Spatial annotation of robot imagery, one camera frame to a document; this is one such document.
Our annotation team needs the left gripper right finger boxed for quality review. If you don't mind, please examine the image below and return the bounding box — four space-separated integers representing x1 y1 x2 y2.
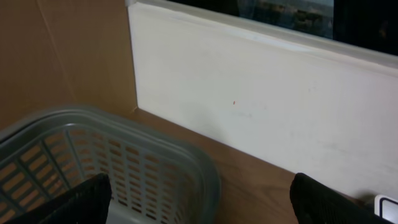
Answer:
290 173 392 224

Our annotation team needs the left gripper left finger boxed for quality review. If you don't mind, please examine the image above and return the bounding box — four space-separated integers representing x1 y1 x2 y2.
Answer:
6 173 111 224

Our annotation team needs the white barcode scanner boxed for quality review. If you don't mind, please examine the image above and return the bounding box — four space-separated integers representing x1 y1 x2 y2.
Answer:
374 195 398 224

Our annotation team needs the grey plastic basket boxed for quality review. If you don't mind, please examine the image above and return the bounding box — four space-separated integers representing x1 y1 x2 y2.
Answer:
1 108 221 223

